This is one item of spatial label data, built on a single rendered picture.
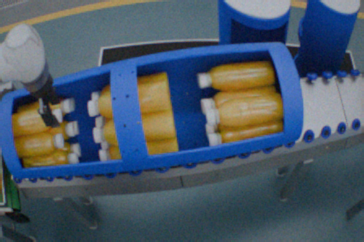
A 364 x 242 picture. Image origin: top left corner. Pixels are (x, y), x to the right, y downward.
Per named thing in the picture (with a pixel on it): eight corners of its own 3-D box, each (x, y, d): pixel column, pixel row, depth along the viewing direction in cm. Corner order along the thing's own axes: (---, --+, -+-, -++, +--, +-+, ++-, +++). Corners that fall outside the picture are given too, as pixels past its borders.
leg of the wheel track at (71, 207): (98, 229, 228) (63, 200, 170) (88, 229, 228) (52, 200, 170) (96, 219, 230) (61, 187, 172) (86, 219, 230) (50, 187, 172)
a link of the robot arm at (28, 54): (50, 42, 100) (10, 55, 100) (38, 10, 86) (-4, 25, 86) (45, 81, 96) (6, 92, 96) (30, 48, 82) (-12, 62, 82)
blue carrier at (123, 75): (294, 156, 138) (309, 111, 113) (26, 191, 137) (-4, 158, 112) (275, 74, 151) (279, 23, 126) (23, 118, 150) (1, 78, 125)
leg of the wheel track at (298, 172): (288, 200, 229) (314, 162, 171) (279, 202, 229) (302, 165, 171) (288, 189, 231) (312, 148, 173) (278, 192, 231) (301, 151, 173)
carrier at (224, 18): (207, 83, 239) (240, 133, 229) (201, -20, 158) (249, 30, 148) (254, 58, 243) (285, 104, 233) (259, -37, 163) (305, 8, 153)
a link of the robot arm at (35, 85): (47, 45, 100) (51, 57, 106) (19, 56, 100) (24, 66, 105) (44, 78, 97) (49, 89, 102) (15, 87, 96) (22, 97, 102)
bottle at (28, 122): (14, 121, 130) (58, 110, 130) (14, 141, 127) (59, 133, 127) (7, 110, 124) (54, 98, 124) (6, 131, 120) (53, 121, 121)
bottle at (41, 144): (7, 140, 123) (53, 132, 123) (12, 133, 129) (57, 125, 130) (13, 162, 125) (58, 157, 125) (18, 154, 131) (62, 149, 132)
